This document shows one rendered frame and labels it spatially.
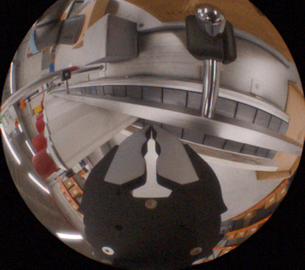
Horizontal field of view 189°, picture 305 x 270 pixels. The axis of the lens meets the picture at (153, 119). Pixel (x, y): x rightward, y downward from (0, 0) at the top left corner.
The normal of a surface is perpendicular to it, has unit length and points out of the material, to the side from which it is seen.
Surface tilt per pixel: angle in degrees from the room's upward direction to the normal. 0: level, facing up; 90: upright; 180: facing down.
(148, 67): 0
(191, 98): 0
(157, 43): 0
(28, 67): 90
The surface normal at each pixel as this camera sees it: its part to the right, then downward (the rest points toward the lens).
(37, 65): 0.86, 0.34
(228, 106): -0.49, 0.40
